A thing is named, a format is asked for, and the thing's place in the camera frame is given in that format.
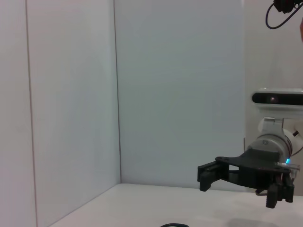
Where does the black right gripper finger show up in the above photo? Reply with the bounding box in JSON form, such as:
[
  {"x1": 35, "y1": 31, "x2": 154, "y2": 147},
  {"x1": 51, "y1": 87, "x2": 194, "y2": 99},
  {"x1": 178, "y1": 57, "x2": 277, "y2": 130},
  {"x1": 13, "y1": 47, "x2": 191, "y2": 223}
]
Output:
[
  {"x1": 197, "y1": 161, "x2": 229, "y2": 192},
  {"x1": 265, "y1": 178, "x2": 294, "y2": 209}
]

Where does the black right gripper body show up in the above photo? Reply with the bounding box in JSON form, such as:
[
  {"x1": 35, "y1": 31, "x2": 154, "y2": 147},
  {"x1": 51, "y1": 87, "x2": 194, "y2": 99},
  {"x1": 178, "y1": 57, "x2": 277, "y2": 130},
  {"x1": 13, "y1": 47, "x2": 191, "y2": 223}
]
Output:
[{"x1": 214, "y1": 148, "x2": 295, "y2": 190}]

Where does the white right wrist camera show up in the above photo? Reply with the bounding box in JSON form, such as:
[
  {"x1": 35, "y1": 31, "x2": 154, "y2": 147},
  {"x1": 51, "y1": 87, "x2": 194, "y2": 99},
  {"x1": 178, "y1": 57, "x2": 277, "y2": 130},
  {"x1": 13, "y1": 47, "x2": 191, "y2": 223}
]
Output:
[{"x1": 250, "y1": 87, "x2": 303, "y2": 118}]

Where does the black hanging cable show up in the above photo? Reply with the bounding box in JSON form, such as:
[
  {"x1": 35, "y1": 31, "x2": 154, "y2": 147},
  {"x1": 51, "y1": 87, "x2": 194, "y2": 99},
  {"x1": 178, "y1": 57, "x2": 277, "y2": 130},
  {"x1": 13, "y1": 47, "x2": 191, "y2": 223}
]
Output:
[{"x1": 265, "y1": 0, "x2": 303, "y2": 29}]

